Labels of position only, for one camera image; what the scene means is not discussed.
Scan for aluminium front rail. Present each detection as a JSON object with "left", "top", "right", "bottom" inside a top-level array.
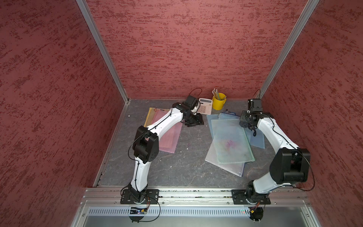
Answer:
[{"left": 80, "top": 187, "right": 312, "bottom": 207}]

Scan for perforated metal strip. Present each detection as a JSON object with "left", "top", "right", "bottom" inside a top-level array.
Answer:
[{"left": 88, "top": 207, "right": 250, "bottom": 218}]

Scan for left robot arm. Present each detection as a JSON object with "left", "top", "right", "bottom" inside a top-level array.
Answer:
[{"left": 128, "top": 96, "right": 204, "bottom": 203}]

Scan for blue mesh document bag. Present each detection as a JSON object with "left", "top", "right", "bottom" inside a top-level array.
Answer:
[{"left": 207, "top": 112, "right": 265, "bottom": 149}]

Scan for yellow mesh document bag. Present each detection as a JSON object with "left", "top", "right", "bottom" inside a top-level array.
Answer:
[{"left": 144, "top": 107, "right": 157, "bottom": 127}]

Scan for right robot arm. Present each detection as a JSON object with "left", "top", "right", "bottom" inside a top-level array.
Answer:
[{"left": 240, "top": 111, "right": 311, "bottom": 203}]

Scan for clear white mesh document bag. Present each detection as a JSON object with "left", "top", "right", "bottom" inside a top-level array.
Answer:
[{"left": 205, "top": 142, "right": 245, "bottom": 177}]

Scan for pink mesh document bag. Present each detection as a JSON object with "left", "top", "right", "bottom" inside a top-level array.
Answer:
[{"left": 153, "top": 108, "right": 182, "bottom": 153}]

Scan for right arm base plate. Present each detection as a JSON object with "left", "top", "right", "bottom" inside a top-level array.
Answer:
[{"left": 231, "top": 190, "right": 271, "bottom": 206}]

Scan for right black connector box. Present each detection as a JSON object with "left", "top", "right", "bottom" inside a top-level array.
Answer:
[{"left": 250, "top": 202, "right": 264, "bottom": 222}]

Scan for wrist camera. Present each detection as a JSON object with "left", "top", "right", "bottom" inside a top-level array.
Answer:
[
  {"left": 185, "top": 96, "right": 200, "bottom": 113},
  {"left": 248, "top": 98, "right": 263, "bottom": 113}
]

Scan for yellow mug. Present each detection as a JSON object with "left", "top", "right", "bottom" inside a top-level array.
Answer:
[{"left": 212, "top": 93, "right": 226, "bottom": 110}]

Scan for pencils in mug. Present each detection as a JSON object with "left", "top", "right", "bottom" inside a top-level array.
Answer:
[{"left": 212, "top": 89, "right": 221, "bottom": 100}]

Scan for green mesh document bag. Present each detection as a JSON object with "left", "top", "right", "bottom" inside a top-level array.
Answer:
[{"left": 211, "top": 119, "right": 255, "bottom": 164}]

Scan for pink calculator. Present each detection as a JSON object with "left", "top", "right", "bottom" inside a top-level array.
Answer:
[{"left": 197, "top": 98, "right": 213, "bottom": 115}]

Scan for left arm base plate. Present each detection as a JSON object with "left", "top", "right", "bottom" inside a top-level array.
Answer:
[{"left": 120, "top": 189, "right": 160, "bottom": 205}]

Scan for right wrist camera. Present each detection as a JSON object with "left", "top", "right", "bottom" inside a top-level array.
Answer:
[{"left": 248, "top": 98, "right": 263, "bottom": 113}]

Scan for left circuit board with cables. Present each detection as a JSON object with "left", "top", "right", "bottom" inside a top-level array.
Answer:
[{"left": 129, "top": 195, "right": 161, "bottom": 223}]

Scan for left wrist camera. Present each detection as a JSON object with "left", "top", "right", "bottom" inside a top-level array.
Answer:
[{"left": 185, "top": 96, "right": 200, "bottom": 113}]

